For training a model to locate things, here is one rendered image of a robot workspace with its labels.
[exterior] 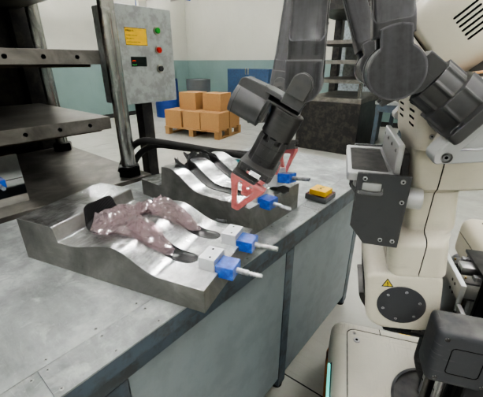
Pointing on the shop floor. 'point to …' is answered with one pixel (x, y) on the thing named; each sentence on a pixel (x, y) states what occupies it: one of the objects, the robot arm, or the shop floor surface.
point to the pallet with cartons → (202, 114)
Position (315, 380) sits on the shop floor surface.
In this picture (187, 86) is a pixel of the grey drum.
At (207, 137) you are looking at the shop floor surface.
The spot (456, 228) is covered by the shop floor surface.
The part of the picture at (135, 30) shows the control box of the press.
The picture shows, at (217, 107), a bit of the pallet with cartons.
